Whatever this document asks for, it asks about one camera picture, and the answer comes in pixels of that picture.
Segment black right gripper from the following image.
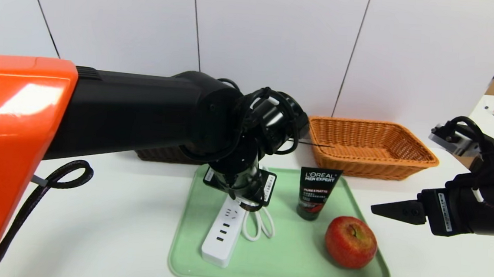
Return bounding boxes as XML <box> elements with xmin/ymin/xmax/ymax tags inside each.
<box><xmin>369</xmin><ymin>167</ymin><xmax>494</xmax><ymax>240</ymax></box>

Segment black L'Oreal tube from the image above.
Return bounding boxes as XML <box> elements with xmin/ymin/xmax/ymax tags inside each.
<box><xmin>296</xmin><ymin>166</ymin><xmax>344</xmax><ymax>224</ymax></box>

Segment white power strip with cord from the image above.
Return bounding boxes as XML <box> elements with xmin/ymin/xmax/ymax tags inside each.
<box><xmin>200</xmin><ymin>194</ymin><xmax>278</xmax><ymax>272</ymax></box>

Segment orange wicker basket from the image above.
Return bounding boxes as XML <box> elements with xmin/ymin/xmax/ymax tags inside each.
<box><xmin>304</xmin><ymin>115</ymin><xmax>442</xmax><ymax>184</ymax></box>

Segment dark brown wicker basket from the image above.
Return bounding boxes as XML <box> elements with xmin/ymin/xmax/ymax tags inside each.
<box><xmin>135</xmin><ymin>144</ymin><xmax>205</xmax><ymax>166</ymax></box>

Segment red apple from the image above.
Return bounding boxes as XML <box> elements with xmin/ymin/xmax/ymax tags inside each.
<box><xmin>323</xmin><ymin>215</ymin><xmax>380</xmax><ymax>271</ymax></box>

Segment light green plastic tray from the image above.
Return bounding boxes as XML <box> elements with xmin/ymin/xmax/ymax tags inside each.
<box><xmin>167</xmin><ymin>160</ymin><xmax>398</xmax><ymax>277</ymax></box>

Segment white side table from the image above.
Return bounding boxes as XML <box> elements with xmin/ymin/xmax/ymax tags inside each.
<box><xmin>467</xmin><ymin>94</ymin><xmax>494</xmax><ymax>130</ymax></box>

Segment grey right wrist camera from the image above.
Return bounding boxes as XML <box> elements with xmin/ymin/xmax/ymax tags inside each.
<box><xmin>429</xmin><ymin>123</ymin><xmax>483</xmax><ymax>158</ymax></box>

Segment black right camera cable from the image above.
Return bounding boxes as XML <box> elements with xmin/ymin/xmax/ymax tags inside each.
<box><xmin>446</xmin><ymin>115</ymin><xmax>494</xmax><ymax>150</ymax></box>

